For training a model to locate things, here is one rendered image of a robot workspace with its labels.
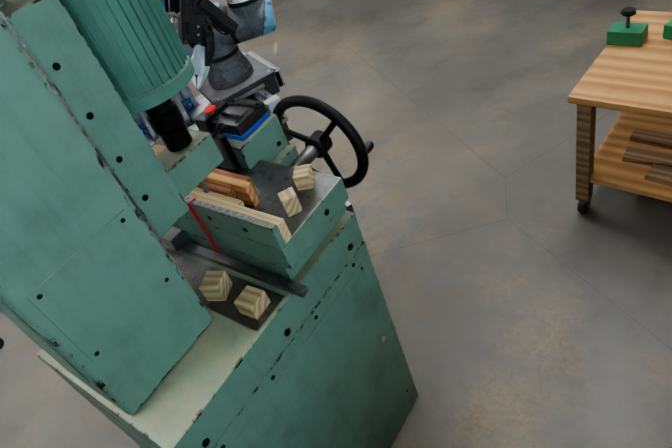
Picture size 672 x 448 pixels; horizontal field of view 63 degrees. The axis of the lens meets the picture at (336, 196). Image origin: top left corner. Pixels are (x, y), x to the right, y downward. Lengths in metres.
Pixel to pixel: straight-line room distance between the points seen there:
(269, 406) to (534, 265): 1.20
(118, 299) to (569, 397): 1.29
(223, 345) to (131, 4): 0.60
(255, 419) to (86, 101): 0.65
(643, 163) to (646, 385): 0.76
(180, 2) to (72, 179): 0.49
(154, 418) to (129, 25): 0.65
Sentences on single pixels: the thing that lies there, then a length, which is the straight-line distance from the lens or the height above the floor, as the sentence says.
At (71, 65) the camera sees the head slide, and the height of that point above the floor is 1.33.
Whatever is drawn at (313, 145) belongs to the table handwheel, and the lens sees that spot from 1.37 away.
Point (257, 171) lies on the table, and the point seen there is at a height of 0.90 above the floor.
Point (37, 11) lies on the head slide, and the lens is 0.86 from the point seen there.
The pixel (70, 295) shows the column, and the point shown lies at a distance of 0.90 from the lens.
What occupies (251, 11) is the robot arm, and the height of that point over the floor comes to 1.02.
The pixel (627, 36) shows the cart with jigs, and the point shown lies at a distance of 2.11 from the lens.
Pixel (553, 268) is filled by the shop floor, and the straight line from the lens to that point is 2.05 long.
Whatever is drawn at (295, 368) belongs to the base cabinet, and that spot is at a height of 0.65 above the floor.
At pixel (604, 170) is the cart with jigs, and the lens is 2.14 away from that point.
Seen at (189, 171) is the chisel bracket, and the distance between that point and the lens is 1.07.
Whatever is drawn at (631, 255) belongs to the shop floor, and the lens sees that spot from 2.11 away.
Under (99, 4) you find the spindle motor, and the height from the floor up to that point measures 1.37.
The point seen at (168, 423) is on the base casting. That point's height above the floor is 0.80.
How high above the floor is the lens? 1.58
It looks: 39 degrees down
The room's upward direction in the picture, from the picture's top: 20 degrees counter-clockwise
